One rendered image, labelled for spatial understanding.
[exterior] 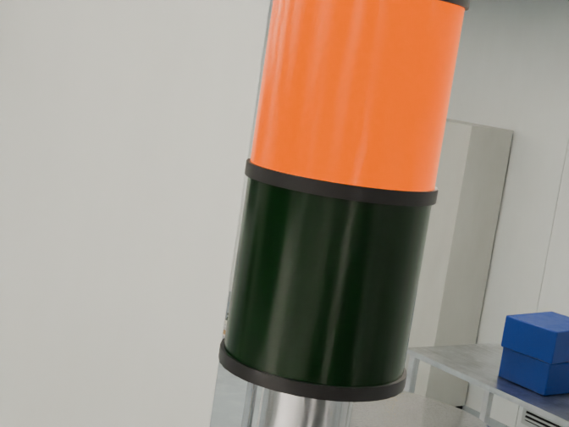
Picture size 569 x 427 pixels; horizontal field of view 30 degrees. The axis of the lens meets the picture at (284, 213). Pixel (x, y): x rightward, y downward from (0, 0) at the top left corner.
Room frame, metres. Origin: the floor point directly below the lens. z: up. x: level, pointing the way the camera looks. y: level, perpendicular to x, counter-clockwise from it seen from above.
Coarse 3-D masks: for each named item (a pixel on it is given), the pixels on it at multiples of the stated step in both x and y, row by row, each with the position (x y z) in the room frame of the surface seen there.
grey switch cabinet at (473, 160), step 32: (448, 128) 7.15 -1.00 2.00; (480, 128) 7.03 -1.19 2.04; (448, 160) 7.11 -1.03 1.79; (480, 160) 7.06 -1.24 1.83; (448, 192) 7.07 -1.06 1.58; (480, 192) 7.09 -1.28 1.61; (448, 224) 7.03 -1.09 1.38; (480, 224) 7.12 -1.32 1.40; (448, 256) 6.99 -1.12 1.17; (480, 256) 7.16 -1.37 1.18; (448, 288) 7.01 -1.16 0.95; (480, 288) 7.19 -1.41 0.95; (416, 320) 7.15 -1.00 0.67; (448, 320) 7.04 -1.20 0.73; (416, 384) 7.07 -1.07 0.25; (448, 384) 7.10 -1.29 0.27
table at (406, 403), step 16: (384, 400) 4.38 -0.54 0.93; (400, 400) 4.41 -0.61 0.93; (416, 400) 4.44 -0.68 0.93; (432, 400) 4.48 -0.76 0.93; (352, 416) 4.10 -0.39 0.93; (368, 416) 4.13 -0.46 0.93; (384, 416) 4.16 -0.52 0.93; (400, 416) 4.19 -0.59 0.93; (416, 416) 4.22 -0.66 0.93; (432, 416) 4.25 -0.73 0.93; (448, 416) 4.28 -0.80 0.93; (464, 416) 4.32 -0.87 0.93
